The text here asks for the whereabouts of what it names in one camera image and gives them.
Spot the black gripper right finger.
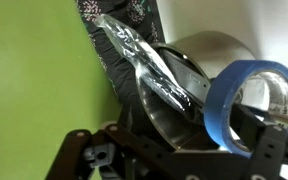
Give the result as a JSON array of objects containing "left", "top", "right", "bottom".
[{"left": 230, "top": 104, "right": 284, "bottom": 150}]

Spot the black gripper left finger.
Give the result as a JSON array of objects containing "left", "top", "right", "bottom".
[{"left": 118, "top": 105, "right": 141, "bottom": 134}]

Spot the blue tape roll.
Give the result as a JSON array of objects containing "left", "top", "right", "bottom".
[{"left": 204, "top": 60, "right": 288, "bottom": 158}]

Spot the steel pot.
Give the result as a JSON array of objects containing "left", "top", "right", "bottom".
[{"left": 136, "top": 31, "right": 254, "bottom": 150}]

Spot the clear plastic wrapped utensil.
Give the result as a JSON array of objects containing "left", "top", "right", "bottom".
[{"left": 94, "top": 14, "right": 197, "bottom": 118}]

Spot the floral dark cushion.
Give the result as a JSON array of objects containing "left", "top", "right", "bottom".
[{"left": 75, "top": 0, "right": 165, "bottom": 105}]

